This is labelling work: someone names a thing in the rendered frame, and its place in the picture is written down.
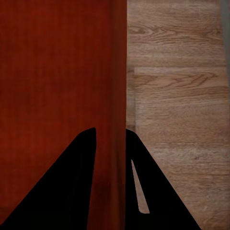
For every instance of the storage box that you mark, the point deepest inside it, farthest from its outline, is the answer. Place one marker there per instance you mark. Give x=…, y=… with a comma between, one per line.
x=63, y=71

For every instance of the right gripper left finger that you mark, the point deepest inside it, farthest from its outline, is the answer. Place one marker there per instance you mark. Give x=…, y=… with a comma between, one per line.
x=60, y=200

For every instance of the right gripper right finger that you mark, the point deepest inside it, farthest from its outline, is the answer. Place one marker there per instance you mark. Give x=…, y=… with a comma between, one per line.
x=167, y=211

